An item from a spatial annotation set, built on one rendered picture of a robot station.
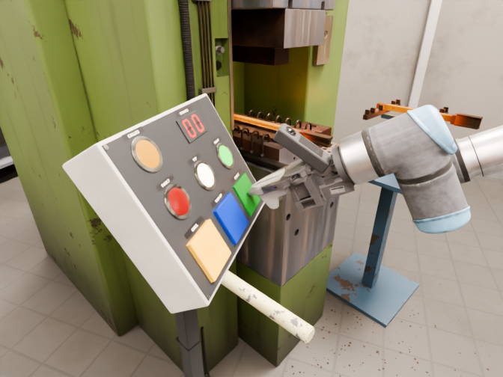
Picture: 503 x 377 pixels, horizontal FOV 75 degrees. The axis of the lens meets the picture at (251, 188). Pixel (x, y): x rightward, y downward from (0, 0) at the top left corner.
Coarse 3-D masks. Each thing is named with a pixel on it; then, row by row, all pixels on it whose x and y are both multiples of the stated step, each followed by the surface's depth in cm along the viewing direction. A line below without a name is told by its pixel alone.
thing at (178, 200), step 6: (174, 192) 50; (180, 192) 51; (168, 198) 49; (174, 198) 50; (180, 198) 51; (186, 198) 52; (174, 204) 49; (180, 204) 50; (186, 204) 52; (174, 210) 49; (180, 210) 50; (186, 210) 51
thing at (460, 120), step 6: (378, 102) 146; (384, 108) 143; (390, 108) 142; (396, 108) 140; (402, 108) 138; (408, 108) 136; (414, 108) 136; (444, 114) 128; (450, 114) 128; (456, 114) 125; (462, 114) 124; (468, 114) 124; (444, 120) 128; (450, 120) 127; (456, 120) 126; (462, 120) 124; (468, 120) 123; (474, 120) 122; (480, 120) 120; (462, 126) 124; (468, 126) 123; (474, 126) 122
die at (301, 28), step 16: (240, 16) 94; (256, 16) 90; (272, 16) 87; (288, 16) 85; (304, 16) 90; (320, 16) 96; (240, 32) 96; (256, 32) 92; (272, 32) 88; (288, 32) 87; (304, 32) 92; (320, 32) 98
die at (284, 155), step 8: (240, 120) 123; (264, 120) 126; (240, 128) 118; (256, 128) 118; (264, 128) 115; (296, 128) 117; (240, 136) 113; (248, 136) 113; (256, 136) 112; (272, 136) 110; (240, 144) 112; (248, 144) 110; (256, 144) 107; (264, 144) 105; (272, 144) 105; (280, 144) 105; (256, 152) 109; (264, 152) 106; (272, 152) 104; (280, 152) 102; (288, 152) 106; (280, 160) 103; (288, 160) 107
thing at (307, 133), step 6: (234, 114) 128; (246, 120) 122; (252, 120) 120; (258, 120) 120; (270, 126) 115; (276, 126) 113; (300, 132) 106; (306, 132) 106; (312, 132) 106; (312, 138) 106; (318, 138) 104; (324, 138) 102; (330, 138) 102; (318, 144) 104; (324, 144) 103; (330, 144) 103
